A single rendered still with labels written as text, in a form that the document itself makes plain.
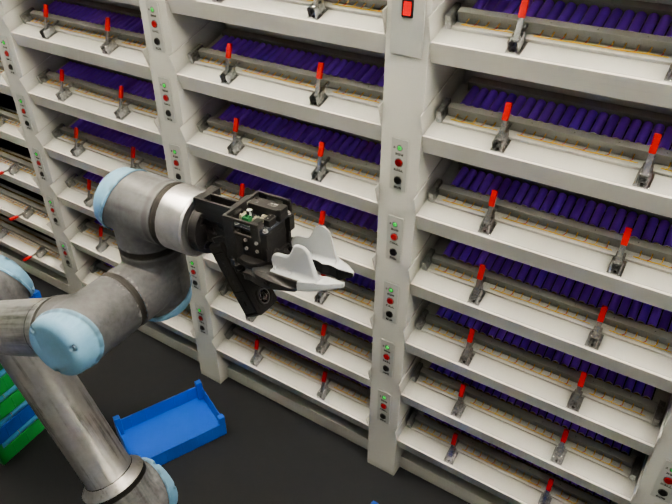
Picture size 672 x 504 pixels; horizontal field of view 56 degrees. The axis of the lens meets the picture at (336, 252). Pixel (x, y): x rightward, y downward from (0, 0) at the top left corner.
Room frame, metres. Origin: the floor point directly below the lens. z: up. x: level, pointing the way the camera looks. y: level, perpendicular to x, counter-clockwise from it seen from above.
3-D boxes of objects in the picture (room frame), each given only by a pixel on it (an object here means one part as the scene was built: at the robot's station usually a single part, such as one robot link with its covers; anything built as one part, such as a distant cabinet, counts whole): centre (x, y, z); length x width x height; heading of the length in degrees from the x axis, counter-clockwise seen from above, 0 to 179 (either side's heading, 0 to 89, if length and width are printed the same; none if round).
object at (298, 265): (0.60, 0.04, 1.23); 0.09 x 0.03 x 0.06; 56
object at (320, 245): (0.64, 0.02, 1.23); 0.09 x 0.03 x 0.06; 64
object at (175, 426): (1.38, 0.54, 0.04); 0.30 x 0.20 x 0.08; 124
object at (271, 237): (0.67, 0.12, 1.23); 0.12 x 0.08 x 0.09; 60
